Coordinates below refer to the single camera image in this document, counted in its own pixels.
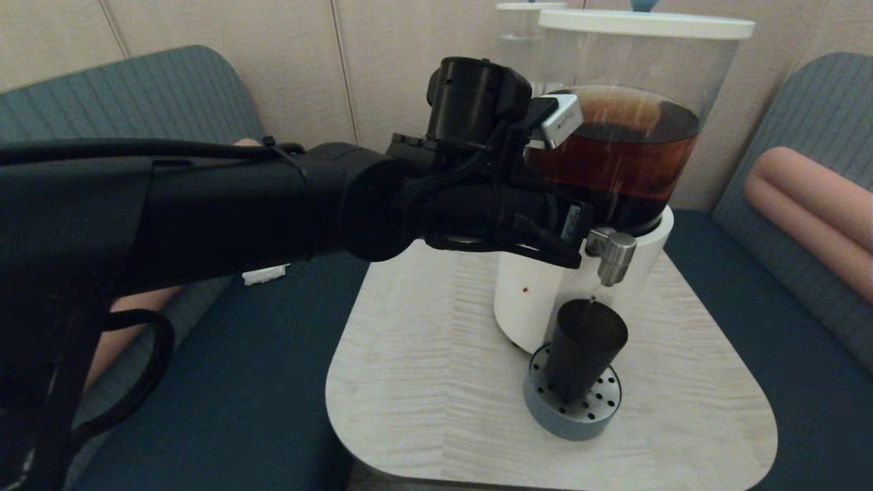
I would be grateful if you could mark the small clear water dispenser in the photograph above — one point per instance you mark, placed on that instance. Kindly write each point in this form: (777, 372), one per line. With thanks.
(518, 41)

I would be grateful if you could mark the dark brown plastic cup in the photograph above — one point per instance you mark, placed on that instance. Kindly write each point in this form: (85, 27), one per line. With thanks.
(580, 348)

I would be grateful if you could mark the pink bolster cushion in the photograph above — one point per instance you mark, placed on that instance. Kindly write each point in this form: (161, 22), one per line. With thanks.
(129, 320)
(811, 204)

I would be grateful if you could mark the large blue-grey perforated drip tray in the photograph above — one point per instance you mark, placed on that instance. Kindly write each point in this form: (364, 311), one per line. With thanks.
(559, 424)

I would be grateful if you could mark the teal ribbed sofa bench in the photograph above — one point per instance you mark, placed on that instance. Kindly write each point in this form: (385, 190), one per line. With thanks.
(818, 116)
(136, 88)

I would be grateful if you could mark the crumpled white tissue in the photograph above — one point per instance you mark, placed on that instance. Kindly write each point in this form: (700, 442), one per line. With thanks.
(264, 274)

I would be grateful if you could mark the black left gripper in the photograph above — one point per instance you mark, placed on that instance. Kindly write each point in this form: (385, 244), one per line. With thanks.
(505, 215)

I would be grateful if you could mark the metal dispenser tap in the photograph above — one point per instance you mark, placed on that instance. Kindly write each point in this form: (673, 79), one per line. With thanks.
(615, 259)

